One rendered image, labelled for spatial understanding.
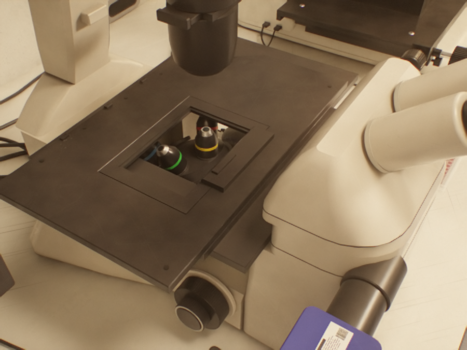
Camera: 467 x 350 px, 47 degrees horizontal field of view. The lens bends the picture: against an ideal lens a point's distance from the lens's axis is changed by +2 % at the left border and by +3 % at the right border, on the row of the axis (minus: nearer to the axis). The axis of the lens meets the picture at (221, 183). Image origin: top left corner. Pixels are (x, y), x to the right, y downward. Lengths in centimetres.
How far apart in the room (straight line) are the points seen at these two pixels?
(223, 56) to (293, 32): 65
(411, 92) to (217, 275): 29
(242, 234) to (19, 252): 37
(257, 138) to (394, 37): 50
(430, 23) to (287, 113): 51
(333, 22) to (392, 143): 63
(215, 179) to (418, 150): 20
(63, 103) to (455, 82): 43
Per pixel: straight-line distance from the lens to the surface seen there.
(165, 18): 50
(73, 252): 72
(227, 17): 51
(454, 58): 103
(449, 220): 83
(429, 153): 43
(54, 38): 65
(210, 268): 62
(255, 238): 51
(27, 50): 113
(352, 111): 47
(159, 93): 66
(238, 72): 69
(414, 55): 94
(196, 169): 61
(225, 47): 52
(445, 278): 76
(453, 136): 41
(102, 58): 70
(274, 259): 51
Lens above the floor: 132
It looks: 44 degrees down
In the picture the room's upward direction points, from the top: straight up
